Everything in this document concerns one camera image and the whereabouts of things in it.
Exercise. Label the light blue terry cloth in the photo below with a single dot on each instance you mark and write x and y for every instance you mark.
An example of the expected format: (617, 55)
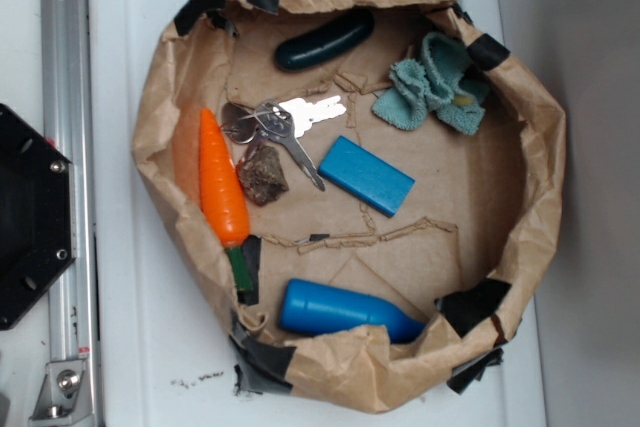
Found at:
(441, 80)

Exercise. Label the blue wooden block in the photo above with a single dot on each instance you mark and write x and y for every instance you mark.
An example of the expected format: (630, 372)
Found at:
(366, 176)

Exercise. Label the brown paper bag bin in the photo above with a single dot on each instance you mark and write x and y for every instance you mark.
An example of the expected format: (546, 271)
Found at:
(464, 253)

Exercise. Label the brown rock-like lump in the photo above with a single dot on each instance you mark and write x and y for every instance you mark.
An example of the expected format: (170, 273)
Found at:
(261, 175)

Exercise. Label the orange plastic toy carrot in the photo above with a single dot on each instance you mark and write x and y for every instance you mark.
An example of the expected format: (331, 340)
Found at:
(221, 196)

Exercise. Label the silver key bunch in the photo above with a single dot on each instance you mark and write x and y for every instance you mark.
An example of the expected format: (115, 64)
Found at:
(282, 123)

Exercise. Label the blue plastic toy bottle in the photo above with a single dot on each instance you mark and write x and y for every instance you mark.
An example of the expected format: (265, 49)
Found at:
(317, 309)

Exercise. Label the dark green toy cucumber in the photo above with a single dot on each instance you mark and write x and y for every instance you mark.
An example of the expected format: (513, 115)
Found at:
(326, 42)

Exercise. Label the white plastic tray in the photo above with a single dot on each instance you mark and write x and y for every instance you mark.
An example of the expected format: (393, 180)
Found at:
(165, 358)

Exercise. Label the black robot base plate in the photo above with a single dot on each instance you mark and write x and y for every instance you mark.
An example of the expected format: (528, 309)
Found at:
(36, 224)

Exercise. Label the aluminium extrusion rail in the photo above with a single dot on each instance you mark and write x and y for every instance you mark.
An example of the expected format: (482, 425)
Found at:
(73, 298)

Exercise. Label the metal corner bracket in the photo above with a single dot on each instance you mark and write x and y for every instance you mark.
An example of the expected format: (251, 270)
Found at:
(64, 398)

